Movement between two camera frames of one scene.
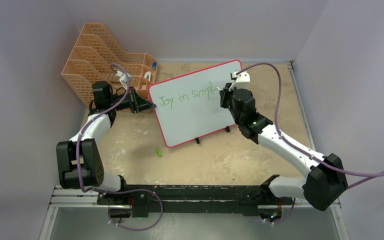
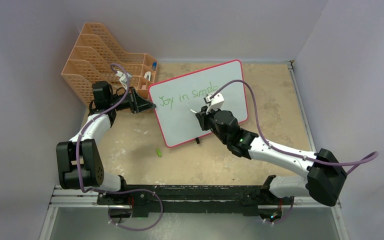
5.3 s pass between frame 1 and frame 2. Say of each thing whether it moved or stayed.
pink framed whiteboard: stayed
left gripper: stayed
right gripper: moved
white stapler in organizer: stayed
